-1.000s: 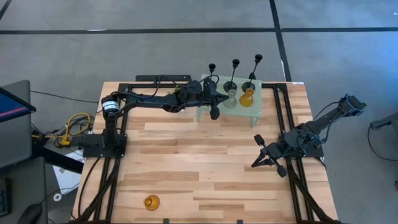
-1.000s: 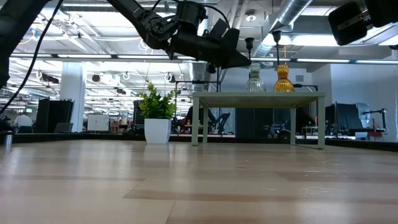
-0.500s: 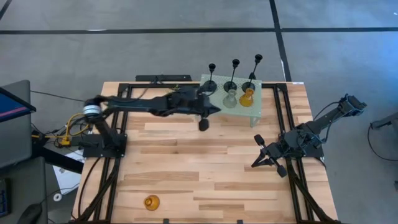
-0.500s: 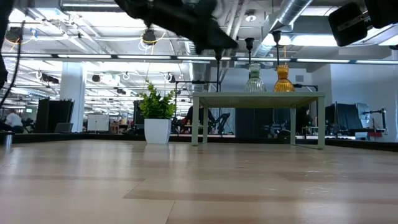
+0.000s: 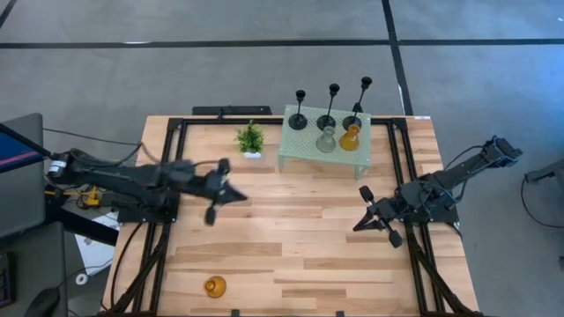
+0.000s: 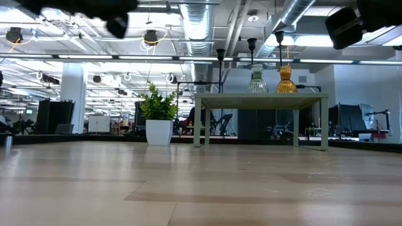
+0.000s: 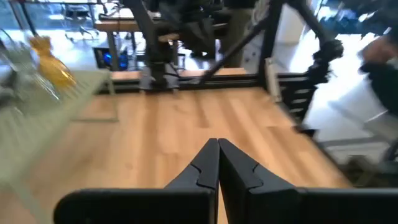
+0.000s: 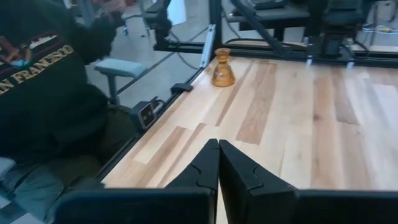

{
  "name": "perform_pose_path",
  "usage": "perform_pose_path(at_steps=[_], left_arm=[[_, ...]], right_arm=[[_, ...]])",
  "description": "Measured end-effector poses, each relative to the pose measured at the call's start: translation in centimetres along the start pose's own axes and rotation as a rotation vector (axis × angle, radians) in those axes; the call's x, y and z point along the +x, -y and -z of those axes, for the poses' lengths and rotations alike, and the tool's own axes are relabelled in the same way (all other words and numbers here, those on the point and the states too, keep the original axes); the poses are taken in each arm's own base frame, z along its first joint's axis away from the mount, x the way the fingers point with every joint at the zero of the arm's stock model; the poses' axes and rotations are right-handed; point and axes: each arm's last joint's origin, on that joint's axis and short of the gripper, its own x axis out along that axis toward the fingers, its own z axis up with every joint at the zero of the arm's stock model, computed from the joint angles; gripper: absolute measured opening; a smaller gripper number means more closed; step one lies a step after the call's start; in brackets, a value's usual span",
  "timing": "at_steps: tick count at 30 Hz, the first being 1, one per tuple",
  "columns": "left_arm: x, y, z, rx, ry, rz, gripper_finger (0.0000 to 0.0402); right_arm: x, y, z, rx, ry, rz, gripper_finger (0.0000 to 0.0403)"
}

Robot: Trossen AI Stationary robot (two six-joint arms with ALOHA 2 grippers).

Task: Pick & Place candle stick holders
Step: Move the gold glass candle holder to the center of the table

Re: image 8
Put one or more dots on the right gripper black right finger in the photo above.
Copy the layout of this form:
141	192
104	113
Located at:
248	193

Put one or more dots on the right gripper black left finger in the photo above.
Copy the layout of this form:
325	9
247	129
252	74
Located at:
202	171

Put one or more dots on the amber glass candle holder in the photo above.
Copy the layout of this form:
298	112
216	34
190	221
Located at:
223	71

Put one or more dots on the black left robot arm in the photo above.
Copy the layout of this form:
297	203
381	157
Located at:
331	43

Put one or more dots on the black edge clamp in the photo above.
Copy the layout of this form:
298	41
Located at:
182	88

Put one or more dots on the grey office chair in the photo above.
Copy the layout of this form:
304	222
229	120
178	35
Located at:
119	67

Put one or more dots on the black support beam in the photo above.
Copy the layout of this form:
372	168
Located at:
161	28

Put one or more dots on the grey desk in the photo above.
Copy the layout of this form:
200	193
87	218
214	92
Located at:
270	17

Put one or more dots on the person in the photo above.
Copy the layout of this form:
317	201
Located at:
46	93

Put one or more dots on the black table-level camera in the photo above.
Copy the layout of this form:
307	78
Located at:
143	115

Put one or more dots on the white strip on frame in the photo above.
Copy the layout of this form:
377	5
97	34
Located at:
207	46

